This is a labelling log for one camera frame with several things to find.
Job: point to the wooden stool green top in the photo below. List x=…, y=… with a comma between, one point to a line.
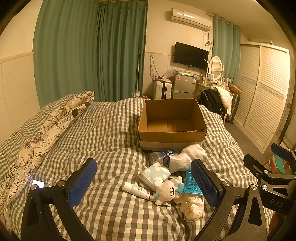
x=278, y=165

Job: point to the cream cloth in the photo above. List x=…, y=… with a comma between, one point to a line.
x=192, y=207

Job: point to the white louvered wardrobe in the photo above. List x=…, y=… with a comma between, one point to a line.
x=263, y=92

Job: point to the black jacket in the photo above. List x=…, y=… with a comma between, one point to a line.
x=210, y=100

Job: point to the white mop pole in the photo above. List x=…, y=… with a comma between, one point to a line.
x=138, y=74

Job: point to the green curtain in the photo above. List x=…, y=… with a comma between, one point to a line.
x=122, y=51
x=67, y=53

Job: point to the white plush toy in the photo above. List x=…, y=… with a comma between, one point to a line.
x=167, y=191

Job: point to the clear bottle blue label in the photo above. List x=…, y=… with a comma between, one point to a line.
x=160, y=156

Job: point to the clear plastic bag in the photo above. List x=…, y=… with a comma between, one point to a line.
x=168, y=74

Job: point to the black wall television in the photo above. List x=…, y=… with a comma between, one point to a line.
x=190, y=55

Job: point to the brown cardboard box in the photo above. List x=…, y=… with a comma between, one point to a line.
x=172, y=138

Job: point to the white padded jacket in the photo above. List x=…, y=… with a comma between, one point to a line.
x=225, y=97

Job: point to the blue floral tissue pack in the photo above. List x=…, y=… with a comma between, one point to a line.
x=155, y=173

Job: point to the white spray bottle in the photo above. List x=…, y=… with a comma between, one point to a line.
x=136, y=189

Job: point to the white ribbed suitcase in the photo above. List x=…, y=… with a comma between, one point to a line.
x=161, y=90

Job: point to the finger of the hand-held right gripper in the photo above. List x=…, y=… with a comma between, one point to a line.
x=254, y=165
x=281, y=151

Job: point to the teal patterned plastic packet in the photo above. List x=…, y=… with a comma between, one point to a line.
x=190, y=183

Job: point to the white smartphone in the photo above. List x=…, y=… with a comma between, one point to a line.
x=37, y=183

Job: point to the white oval mirror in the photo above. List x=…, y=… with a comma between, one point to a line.
x=216, y=67

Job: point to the brown patterned bag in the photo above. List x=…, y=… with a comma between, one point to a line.
x=146, y=96

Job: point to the white air conditioner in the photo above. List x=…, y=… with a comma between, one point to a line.
x=190, y=18

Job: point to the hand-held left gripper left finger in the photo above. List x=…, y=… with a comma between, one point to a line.
x=83, y=182

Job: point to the silver mini fridge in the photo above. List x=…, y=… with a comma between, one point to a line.
x=183, y=85

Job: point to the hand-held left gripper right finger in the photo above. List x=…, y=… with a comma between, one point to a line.
x=205, y=183

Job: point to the floral pillow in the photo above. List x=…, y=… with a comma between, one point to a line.
x=44, y=136

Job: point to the white ribbed sock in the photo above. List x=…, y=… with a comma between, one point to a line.
x=185, y=160

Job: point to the white chair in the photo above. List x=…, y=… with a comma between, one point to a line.
x=224, y=117

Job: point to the checked dark suitcase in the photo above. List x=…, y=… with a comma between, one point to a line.
x=234, y=106

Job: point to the light teal curtain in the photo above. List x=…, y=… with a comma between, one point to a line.
x=225, y=48

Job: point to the brown woven bag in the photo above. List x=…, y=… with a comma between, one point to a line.
x=234, y=88

